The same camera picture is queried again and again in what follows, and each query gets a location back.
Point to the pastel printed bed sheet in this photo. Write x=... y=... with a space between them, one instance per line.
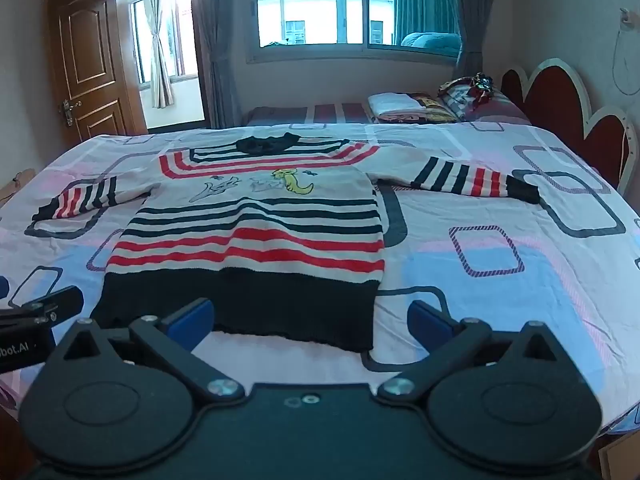
x=500 y=270

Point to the striped knit sweater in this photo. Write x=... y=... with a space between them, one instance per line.
x=250 y=240

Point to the sliding glass window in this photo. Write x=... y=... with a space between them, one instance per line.
x=325 y=5

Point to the plaid pillow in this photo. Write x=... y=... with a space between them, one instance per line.
x=467 y=95

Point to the folded white blanket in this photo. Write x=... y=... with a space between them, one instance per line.
x=395 y=102

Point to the light brown box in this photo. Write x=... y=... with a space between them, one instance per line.
x=622 y=455

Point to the maroon striped bed sheet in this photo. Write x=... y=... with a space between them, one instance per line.
x=310 y=112

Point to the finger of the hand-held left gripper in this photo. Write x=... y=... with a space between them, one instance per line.
x=3 y=287
x=62 y=302

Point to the white sheer curtain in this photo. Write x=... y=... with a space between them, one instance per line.
x=161 y=45

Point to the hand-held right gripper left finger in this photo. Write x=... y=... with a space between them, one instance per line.
x=192 y=322

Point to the white wall hook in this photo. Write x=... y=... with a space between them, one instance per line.
x=625 y=17

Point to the wooden bedside cabinet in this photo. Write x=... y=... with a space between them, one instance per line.
x=15 y=185

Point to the brown wooden door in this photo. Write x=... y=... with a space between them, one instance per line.
x=90 y=70

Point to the red yellow printed blanket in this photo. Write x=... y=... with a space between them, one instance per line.
x=435 y=110

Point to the grey curtain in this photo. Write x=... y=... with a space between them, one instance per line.
x=472 y=15
x=215 y=45

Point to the red scalloped headboard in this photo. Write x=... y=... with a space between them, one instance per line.
x=560 y=95

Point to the teal quilt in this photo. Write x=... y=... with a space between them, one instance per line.
x=432 y=42

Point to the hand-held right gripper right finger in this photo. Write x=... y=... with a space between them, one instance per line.
x=427 y=322

